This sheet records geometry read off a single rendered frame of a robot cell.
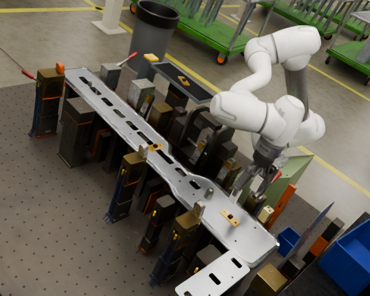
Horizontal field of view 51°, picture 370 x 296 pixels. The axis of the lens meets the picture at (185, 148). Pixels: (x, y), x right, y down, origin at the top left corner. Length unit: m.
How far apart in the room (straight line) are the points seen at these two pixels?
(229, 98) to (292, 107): 0.20
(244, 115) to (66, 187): 0.98
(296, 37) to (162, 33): 2.80
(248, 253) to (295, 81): 0.84
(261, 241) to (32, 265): 0.86
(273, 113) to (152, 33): 3.25
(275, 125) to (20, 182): 1.15
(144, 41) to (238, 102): 3.30
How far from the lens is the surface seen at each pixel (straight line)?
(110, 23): 5.46
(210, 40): 5.53
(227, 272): 1.37
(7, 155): 2.00
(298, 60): 1.77
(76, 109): 1.78
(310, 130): 2.14
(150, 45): 4.43
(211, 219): 1.50
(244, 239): 1.50
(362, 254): 1.74
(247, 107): 1.19
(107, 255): 1.64
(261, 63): 1.61
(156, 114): 1.85
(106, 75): 2.12
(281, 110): 1.23
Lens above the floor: 2.00
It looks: 34 degrees down
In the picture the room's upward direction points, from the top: 22 degrees clockwise
